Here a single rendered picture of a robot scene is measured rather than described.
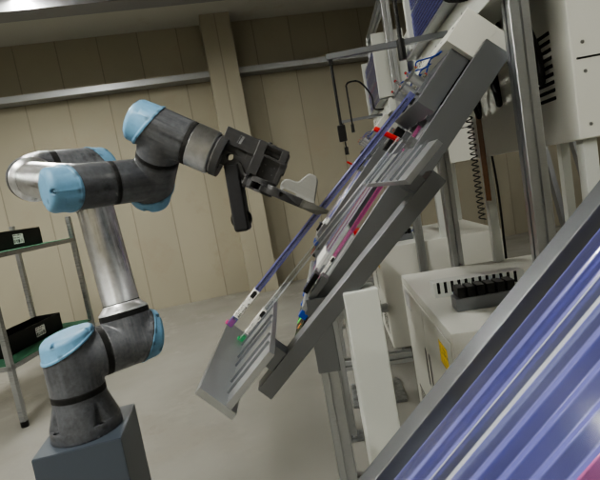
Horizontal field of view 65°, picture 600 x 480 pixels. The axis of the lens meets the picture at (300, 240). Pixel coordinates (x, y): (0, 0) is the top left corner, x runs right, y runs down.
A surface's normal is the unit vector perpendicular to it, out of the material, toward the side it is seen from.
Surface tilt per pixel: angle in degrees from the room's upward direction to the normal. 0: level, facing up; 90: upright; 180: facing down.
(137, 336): 81
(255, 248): 90
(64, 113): 90
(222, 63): 90
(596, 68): 90
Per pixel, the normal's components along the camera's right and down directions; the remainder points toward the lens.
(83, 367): 0.65, -0.03
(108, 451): 0.18, 0.07
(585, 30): -0.05, 0.11
